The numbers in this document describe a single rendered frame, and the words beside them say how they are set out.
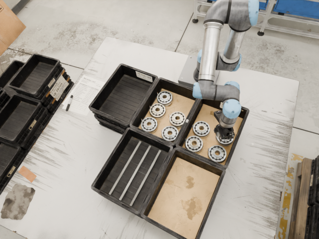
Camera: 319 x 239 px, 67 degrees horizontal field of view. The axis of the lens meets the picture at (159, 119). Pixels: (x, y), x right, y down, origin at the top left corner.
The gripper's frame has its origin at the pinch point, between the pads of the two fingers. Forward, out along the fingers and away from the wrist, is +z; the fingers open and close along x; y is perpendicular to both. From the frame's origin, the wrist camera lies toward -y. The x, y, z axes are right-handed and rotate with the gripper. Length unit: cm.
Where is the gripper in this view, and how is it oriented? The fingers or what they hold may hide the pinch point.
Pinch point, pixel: (220, 135)
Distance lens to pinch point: 141.4
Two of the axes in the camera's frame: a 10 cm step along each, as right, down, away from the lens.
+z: 0.8, 4.7, 8.8
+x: 9.8, -2.1, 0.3
